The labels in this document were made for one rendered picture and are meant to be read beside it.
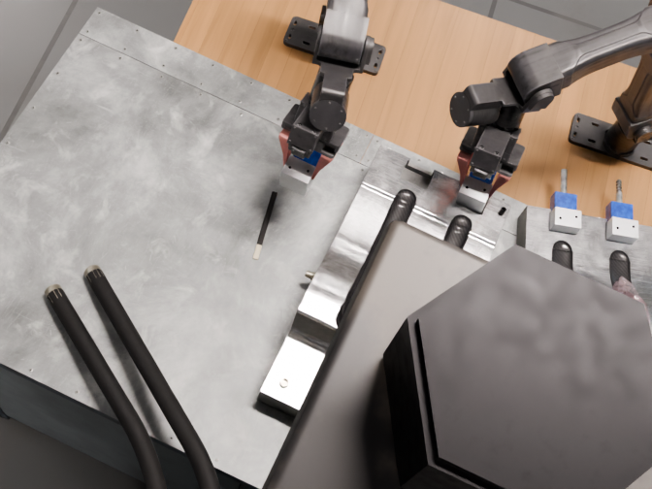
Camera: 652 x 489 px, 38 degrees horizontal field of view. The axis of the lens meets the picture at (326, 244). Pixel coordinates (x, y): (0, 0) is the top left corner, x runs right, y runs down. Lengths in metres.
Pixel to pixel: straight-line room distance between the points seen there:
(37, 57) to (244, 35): 1.08
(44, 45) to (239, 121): 1.19
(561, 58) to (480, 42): 0.52
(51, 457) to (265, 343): 0.92
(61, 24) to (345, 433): 2.63
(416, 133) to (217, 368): 0.61
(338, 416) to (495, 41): 1.70
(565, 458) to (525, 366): 0.03
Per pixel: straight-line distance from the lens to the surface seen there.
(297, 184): 1.60
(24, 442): 2.43
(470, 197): 1.65
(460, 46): 1.99
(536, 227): 1.76
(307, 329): 1.55
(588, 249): 1.78
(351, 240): 1.62
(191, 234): 1.69
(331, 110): 1.41
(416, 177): 1.73
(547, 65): 1.50
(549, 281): 0.34
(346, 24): 1.45
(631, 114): 1.82
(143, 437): 1.50
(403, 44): 1.96
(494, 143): 1.53
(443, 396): 0.31
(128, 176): 1.75
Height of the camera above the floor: 2.35
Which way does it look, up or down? 65 degrees down
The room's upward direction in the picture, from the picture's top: 19 degrees clockwise
